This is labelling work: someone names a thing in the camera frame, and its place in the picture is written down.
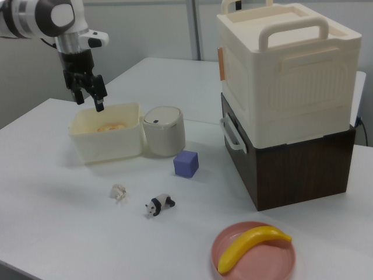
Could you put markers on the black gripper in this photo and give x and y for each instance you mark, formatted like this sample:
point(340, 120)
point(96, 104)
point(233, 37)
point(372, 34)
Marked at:
point(77, 65)

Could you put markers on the orange glazed toy bread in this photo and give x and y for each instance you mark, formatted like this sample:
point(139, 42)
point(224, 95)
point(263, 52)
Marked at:
point(110, 127)

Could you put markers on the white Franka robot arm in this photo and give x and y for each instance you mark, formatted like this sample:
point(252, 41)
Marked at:
point(64, 11)

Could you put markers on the cream plastic basket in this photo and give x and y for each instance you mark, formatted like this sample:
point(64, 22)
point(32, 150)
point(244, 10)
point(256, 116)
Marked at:
point(107, 147)

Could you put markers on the small cream lidded bin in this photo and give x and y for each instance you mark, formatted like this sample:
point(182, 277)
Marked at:
point(163, 137)

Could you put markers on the crumpled white paper ball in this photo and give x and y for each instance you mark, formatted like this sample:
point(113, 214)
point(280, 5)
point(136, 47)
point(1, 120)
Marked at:
point(119, 192)

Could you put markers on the purple cube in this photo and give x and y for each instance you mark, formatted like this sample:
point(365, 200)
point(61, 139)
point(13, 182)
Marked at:
point(185, 164)

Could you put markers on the panda figurine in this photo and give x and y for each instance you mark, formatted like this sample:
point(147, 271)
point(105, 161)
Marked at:
point(158, 204)

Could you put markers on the yellow toy banana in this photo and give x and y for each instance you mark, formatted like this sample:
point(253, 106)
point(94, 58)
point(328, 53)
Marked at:
point(247, 242)

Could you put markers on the dark brown wooden box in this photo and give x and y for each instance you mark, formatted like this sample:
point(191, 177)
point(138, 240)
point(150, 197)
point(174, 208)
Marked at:
point(291, 175)

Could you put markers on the pink plate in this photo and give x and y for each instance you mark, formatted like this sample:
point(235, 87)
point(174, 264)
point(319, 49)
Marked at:
point(262, 264)

